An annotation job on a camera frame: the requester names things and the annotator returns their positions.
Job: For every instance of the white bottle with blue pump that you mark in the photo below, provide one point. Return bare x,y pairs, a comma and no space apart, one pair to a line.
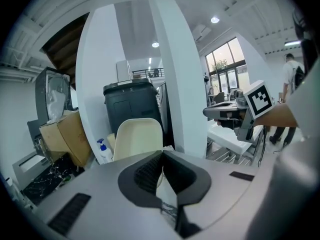
103,154

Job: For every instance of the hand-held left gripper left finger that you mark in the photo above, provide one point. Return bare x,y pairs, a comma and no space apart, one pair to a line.
100,184

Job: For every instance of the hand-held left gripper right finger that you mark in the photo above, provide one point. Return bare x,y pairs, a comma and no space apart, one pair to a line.
225,181

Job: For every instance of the round ceiling light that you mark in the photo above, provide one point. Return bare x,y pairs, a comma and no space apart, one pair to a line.
215,19
155,44

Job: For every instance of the large black cabinet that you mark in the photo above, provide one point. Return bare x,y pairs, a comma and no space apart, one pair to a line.
130,104

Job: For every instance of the white-topped grey tray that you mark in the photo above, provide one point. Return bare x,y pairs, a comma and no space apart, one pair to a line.
30,164

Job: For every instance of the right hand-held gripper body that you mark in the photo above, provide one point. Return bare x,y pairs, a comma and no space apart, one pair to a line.
258,100

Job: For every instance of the cardboard box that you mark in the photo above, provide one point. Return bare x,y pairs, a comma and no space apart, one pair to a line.
65,134

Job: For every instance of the dark wooden staircase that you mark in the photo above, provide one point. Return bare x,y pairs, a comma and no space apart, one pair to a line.
67,44

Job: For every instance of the large window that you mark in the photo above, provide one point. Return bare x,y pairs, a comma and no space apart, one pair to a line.
225,59

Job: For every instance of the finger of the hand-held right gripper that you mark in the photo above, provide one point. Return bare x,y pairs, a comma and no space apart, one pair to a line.
233,104
220,114

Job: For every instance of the long ceiling light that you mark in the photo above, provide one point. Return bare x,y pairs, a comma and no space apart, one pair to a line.
293,43

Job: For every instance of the person's right forearm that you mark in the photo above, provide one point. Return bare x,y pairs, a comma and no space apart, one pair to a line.
275,115

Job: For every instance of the black table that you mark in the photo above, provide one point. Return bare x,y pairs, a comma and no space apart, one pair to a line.
47,179

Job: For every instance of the dark glass-door cabinet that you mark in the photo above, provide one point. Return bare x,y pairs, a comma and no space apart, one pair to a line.
42,96

